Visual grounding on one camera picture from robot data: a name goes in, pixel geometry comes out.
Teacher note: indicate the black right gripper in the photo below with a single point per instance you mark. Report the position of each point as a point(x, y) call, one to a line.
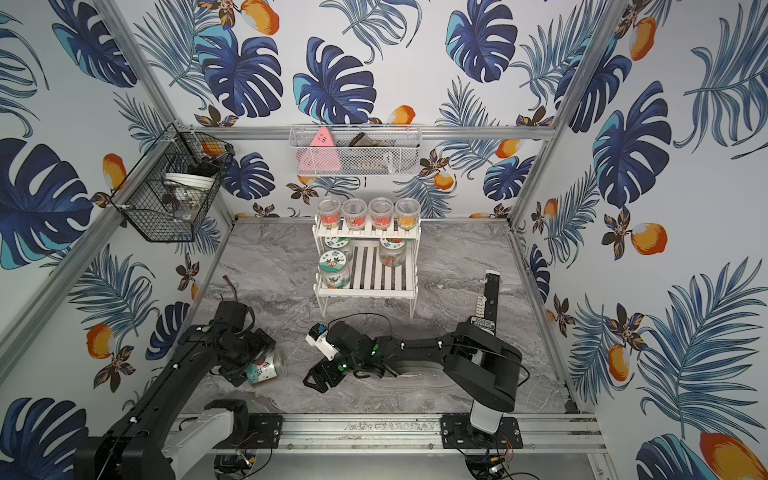
point(323, 367)

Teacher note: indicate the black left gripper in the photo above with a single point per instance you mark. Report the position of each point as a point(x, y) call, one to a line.
point(247, 365)

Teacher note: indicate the red strawberry lid jar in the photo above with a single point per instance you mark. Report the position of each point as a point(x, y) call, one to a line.
point(271, 366)

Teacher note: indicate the green white lid jar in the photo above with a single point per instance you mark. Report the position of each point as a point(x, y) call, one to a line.
point(334, 269)

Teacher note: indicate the green lid seed jar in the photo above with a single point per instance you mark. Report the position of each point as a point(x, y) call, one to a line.
point(342, 244)

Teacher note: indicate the red label lid jar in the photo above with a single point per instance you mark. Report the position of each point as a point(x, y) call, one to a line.
point(392, 252)

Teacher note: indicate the clear seed container red label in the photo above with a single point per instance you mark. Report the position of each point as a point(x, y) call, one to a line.
point(381, 212)

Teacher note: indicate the clear seed container orange label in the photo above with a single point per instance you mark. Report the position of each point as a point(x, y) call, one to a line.
point(408, 213)

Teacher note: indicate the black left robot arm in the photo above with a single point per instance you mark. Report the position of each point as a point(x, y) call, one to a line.
point(133, 448)

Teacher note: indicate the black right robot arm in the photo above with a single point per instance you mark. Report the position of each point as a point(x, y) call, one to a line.
point(483, 366)

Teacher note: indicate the white slatted wooden shelf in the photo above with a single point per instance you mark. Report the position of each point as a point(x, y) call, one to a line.
point(369, 275)

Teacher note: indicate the black remote-like tool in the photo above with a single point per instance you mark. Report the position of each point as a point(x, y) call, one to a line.
point(486, 311)

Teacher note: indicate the pink triangular packet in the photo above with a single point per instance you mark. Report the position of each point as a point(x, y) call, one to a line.
point(321, 156)

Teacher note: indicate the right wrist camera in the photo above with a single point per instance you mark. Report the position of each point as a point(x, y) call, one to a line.
point(317, 337)

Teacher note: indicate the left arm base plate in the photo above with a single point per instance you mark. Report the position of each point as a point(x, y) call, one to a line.
point(249, 430)

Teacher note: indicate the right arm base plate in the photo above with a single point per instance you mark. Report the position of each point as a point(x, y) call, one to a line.
point(457, 432)

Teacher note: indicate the black wire basket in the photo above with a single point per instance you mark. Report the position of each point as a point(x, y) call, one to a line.
point(162, 212)

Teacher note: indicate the white bowl in wire basket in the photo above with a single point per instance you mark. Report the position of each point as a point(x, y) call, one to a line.
point(190, 181)

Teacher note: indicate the white mesh wall basket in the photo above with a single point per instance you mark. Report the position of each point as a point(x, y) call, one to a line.
point(367, 150)

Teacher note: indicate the aluminium front rail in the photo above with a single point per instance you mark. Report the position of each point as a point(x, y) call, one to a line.
point(419, 434)

